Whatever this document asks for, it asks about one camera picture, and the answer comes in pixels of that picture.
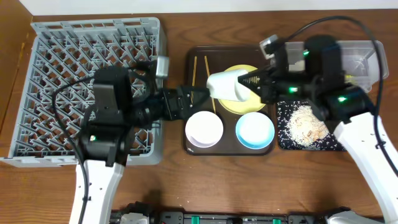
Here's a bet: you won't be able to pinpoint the white cup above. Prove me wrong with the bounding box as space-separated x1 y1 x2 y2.
206 69 251 102

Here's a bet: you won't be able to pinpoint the clear plastic bin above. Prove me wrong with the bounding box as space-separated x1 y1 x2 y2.
283 36 389 93

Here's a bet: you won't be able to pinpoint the grey dishwasher rack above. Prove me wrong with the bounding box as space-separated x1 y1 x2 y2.
1 17 167 167

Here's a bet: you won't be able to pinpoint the dark brown serving tray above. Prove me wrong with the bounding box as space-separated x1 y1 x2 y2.
183 45 275 156

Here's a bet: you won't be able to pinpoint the yellow plate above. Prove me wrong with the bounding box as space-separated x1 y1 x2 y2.
218 65 265 115

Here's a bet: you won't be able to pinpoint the black waste tray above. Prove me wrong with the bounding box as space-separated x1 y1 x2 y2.
277 101 344 151

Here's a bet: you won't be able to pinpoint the wooden chopstick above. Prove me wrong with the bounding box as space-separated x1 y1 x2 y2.
204 55 216 114
191 56 197 103

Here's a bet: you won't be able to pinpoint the right wooden chopstick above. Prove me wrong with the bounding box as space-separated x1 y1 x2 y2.
204 55 216 114

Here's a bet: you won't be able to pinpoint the left wooden chopstick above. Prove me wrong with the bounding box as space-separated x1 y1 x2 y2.
191 56 197 103

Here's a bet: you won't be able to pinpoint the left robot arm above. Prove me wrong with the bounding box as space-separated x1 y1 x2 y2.
70 65 210 223

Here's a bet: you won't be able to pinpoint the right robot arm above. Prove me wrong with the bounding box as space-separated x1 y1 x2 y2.
238 35 397 223

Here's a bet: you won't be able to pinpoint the light blue bowl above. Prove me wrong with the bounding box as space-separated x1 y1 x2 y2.
235 112 275 150

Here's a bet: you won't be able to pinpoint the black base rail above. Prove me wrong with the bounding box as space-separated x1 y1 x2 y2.
108 202 383 224

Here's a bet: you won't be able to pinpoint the pink bowl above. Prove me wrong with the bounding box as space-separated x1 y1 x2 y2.
185 111 224 148

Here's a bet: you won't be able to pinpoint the spilled rice food scraps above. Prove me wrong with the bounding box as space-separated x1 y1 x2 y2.
287 105 329 147

